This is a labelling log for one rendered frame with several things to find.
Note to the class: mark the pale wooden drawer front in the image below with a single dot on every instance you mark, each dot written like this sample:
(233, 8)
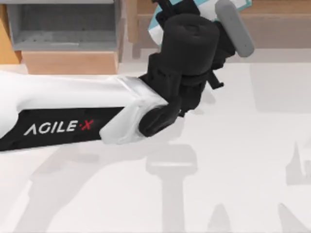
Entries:
(68, 61)

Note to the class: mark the grey pierced drawer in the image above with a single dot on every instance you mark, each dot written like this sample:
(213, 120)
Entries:
(65, 24)

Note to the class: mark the orange wooden cupboard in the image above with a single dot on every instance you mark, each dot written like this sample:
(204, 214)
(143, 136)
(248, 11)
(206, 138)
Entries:
(7, 38)

